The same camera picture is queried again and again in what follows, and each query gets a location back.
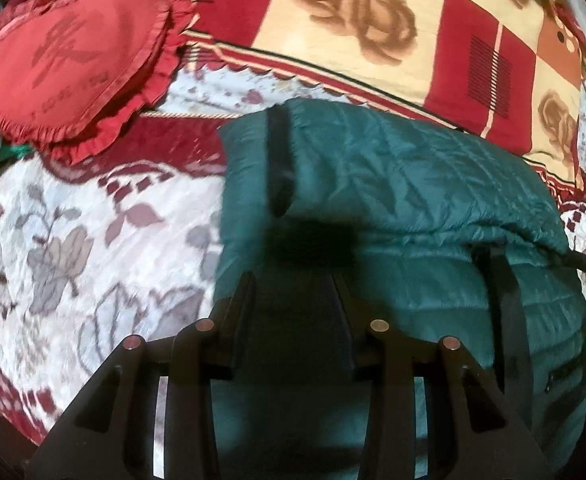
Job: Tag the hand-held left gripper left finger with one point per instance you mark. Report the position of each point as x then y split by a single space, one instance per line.
233 340

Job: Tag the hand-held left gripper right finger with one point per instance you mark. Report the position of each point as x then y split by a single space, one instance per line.
355 340

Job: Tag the green puffer jacket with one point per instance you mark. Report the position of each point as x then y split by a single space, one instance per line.
398 185

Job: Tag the white floral blanket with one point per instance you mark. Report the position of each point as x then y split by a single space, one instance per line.
123 270

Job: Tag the green cloth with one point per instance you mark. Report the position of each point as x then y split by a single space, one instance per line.
18 151

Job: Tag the red cream rose quilt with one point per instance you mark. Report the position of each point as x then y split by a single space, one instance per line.
423 35

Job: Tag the red heart-shaped pillow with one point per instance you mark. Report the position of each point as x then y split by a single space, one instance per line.
73 60

